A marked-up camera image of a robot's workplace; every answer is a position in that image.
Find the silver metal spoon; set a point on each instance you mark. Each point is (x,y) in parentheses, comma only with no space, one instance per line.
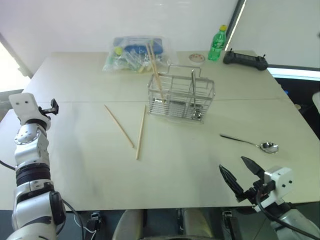
(193,82)
(270,147)

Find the clear plastic bag of items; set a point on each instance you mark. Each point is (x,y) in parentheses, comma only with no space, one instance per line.
(130,57)

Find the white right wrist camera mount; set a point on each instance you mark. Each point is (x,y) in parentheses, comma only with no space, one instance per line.
(282,180)

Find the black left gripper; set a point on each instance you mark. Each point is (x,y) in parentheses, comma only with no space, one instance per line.
(54,107)

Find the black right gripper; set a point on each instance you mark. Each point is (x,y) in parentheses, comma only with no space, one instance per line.
(260,190)

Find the wooden chopstick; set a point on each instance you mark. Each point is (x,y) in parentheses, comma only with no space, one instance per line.
(141,132)
(119,126)
(154,60)
(155,72)

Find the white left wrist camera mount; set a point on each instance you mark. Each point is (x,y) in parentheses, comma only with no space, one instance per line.
(23,105)

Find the dark vertical window post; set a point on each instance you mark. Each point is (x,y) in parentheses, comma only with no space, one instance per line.
(235,22)

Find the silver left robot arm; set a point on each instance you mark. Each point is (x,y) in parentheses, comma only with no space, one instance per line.
(30,150)

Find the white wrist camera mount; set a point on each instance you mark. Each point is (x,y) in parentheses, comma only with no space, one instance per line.
(282,180)
(23,105)

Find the black table leg bracket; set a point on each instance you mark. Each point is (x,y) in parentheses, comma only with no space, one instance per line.
(179,217)
(228,220)
(95,220)

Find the green plastic soda bottle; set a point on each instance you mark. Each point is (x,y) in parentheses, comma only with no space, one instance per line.
(217,45)

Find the grey rounded shape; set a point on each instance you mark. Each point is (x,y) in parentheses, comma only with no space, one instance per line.
(128,225)
(197,223)

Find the small white patterned bowl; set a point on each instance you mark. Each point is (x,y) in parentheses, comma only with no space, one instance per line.
(196,58)

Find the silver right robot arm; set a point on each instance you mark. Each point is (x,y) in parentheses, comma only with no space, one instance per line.
(300,222)

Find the black remote controller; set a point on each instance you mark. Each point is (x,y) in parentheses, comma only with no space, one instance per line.
(245,61)

